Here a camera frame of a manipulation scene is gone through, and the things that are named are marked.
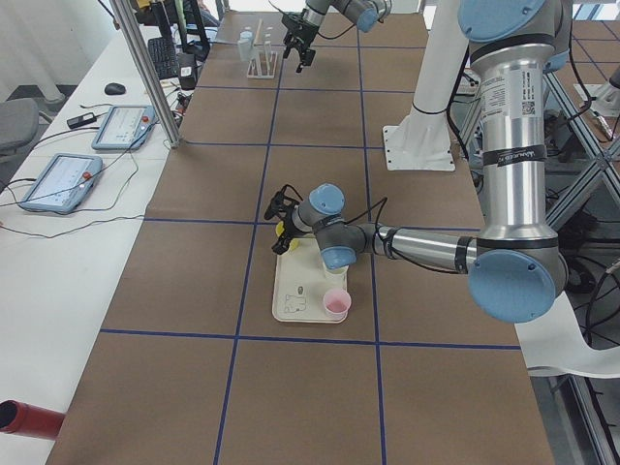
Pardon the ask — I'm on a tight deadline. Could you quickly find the teach pendant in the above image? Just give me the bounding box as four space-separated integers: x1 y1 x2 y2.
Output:
91 106 157 151
18 153 104 214

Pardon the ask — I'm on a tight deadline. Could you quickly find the teach pendant far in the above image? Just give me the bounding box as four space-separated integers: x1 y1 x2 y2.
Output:
91 106 157 151

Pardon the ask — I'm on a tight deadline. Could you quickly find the white wire cup rack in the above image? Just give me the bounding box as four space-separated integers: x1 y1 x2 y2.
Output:
247 19 278 79

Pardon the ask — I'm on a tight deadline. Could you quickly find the red fire extinguisher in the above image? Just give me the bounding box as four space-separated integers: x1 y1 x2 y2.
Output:
1 400 65 440

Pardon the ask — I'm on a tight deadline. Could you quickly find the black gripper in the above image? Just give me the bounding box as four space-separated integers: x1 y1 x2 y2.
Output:
282 13 319 73
263 186 310 238

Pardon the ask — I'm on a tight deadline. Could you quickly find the pale green plastic cup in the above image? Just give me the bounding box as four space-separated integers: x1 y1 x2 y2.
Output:
323 264 349 286

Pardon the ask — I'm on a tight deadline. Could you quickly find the pink plastic cup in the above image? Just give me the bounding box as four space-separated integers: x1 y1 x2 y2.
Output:
323 288 352 321

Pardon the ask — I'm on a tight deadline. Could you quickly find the teach pendant near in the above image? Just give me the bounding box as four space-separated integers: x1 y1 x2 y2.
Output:
18 153 104 214

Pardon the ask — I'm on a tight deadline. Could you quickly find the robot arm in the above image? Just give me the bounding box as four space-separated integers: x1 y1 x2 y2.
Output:
282 0 392 73
264 1 572 324

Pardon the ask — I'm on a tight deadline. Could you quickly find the cream serving tray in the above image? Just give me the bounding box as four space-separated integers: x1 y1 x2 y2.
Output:
272 238 348 324

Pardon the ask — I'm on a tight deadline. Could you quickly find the yellow plastic cup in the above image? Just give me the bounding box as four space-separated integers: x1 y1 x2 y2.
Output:
272 221 299 255

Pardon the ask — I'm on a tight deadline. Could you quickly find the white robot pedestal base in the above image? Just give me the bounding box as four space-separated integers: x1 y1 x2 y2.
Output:
383 0 469 171

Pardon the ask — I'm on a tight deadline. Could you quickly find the aluminium frame post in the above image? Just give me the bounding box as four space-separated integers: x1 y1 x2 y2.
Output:
110 0 180 148

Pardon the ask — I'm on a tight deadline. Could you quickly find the grey plastic cup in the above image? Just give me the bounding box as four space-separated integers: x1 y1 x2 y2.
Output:
237 40 252 62

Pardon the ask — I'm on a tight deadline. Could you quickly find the black computer mouse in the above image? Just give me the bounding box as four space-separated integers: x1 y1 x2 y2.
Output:
104 82 126 96

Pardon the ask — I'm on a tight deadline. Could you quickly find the light blue cup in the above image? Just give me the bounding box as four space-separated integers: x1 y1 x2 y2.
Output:
237 30 253 60

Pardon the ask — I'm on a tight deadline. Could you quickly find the black keyboard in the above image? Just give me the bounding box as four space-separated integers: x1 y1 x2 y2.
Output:
147 37 178 79

